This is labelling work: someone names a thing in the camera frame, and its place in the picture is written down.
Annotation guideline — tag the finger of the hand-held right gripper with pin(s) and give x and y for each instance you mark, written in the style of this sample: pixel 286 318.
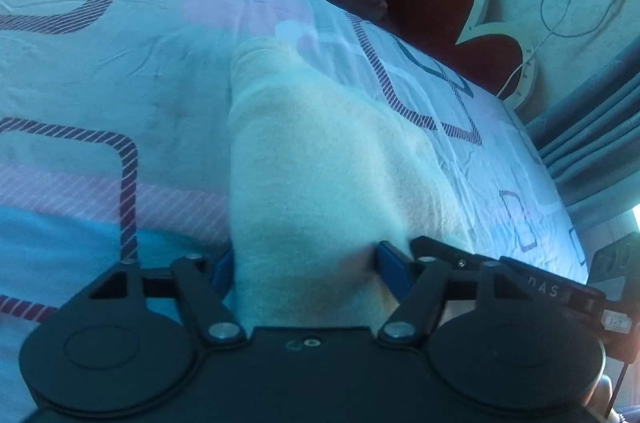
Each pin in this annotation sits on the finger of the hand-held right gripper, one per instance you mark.
pixel 450 253

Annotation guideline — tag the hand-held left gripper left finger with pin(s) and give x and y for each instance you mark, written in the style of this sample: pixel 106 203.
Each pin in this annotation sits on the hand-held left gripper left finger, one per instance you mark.
pixel 223 274

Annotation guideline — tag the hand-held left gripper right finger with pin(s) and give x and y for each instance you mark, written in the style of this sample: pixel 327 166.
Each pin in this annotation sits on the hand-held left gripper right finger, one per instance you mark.
pixel 391 269

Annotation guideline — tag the white towel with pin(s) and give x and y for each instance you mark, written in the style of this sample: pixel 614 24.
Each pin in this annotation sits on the white towel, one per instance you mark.
pixel 310 178

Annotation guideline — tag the dark power socket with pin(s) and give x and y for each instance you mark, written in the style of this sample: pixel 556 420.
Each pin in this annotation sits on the dark power socket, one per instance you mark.
pixel 617 258

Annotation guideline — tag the grey-blue curtain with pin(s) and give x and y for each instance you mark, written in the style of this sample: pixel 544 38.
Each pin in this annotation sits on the grey-blue curtain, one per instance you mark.
pixel 585 128

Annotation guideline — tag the patterned white bed sheet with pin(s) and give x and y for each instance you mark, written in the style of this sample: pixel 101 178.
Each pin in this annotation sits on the patterned white bed sheet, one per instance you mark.
pixel 75 68

